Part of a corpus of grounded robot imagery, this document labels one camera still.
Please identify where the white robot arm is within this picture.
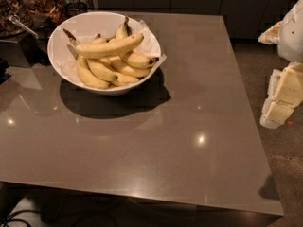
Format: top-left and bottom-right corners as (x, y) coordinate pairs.
(258, 0), (303, 129)

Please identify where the right short yellow banana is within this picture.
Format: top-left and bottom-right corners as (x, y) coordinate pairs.
(120, 51), (159, 68)

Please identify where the long lower yellow banana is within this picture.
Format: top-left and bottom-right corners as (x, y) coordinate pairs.
(107, 56), (151, 78)

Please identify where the left curved yellow banana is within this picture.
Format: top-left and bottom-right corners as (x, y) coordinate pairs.
(77, 55), (110, 90)

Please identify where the white ceramic bowl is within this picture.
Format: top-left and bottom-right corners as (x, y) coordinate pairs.
(46, 10), (162, 96)

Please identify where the glass jar with snacks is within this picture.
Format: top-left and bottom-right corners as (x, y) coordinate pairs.
(0, 0), (33, 38)

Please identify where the metal scoop handle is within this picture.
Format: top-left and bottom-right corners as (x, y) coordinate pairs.
(9, 15), (39, 39)

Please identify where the black floor cable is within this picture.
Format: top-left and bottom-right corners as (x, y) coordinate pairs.
(0, 209), (32, 227)

